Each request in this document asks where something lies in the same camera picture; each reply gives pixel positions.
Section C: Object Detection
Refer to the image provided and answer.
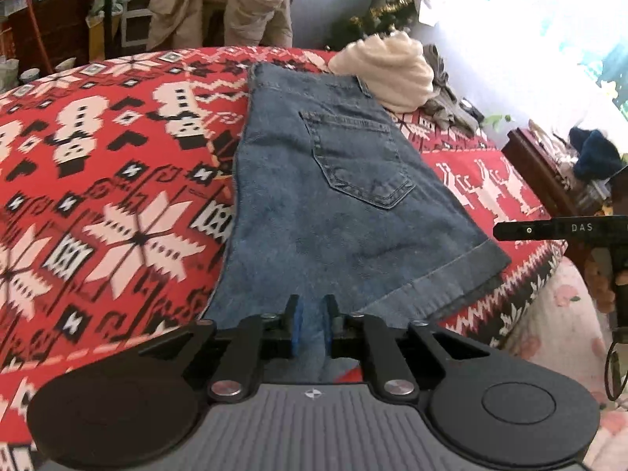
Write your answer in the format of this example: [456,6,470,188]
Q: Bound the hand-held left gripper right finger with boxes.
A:
[322,295,493,399]

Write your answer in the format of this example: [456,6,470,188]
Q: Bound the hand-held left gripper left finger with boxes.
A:
[138,295,302,402]

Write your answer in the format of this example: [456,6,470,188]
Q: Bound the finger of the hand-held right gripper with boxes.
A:
[493,219,565,241]

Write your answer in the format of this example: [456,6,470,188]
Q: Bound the blue denim shorts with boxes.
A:
[201,61,513,386]

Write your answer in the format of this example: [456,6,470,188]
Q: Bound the person's right hand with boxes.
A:
[591,250,628,315]

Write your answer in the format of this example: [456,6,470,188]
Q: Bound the dark wooden nightstand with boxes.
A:
[500,128,628,266]

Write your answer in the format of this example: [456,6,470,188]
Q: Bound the dark blue fuzzy bundle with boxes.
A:
[569,128,625,182]

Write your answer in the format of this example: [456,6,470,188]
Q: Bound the pink floral bedsheet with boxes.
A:
[510,255,628,471]

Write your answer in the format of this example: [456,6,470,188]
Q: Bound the black-rimmed eyeglasses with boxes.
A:
[604,336,628,402]

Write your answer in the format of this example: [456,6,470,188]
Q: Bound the grey crumpled cloth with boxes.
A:
[422,44,484,137]

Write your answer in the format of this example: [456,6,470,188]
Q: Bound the cream cloth bundle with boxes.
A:
[328,32,436,113]

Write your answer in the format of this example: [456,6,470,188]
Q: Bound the red patterned blanket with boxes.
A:
[0,46,570,471]

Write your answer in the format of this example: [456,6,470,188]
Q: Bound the christmas tree with tinsel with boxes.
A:
[338,0,442,45]

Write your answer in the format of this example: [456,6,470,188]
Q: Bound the grey refrigerator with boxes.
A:
[289,0,388,50]

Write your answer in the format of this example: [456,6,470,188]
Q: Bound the beige coat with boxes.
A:
[146,0,294,52]

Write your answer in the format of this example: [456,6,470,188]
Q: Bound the yellow vase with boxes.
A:
[88,12,108,62]

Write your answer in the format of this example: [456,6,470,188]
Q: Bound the brown wooden drawer cabinet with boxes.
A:
[7,0,93,75]

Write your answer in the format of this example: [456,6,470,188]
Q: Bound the red broom stick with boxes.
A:
[26,0,53,72]

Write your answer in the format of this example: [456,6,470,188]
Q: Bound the white frame rack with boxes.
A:
[120,0,154,49]

